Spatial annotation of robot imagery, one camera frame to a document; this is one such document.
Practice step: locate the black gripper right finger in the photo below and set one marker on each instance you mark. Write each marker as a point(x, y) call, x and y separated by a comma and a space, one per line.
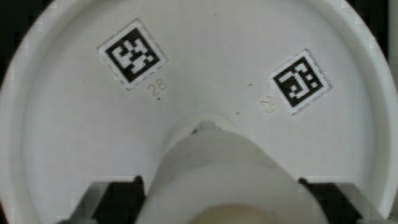
point(344, 202)

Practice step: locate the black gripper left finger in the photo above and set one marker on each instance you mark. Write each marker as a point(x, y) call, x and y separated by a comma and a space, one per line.
point(111, 203)

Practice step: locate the white cylindrical table leg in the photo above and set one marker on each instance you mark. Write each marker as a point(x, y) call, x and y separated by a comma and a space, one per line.
point(221, 184)

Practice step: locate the white round table top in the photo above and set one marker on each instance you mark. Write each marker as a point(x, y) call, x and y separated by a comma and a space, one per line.
point(132, 64)

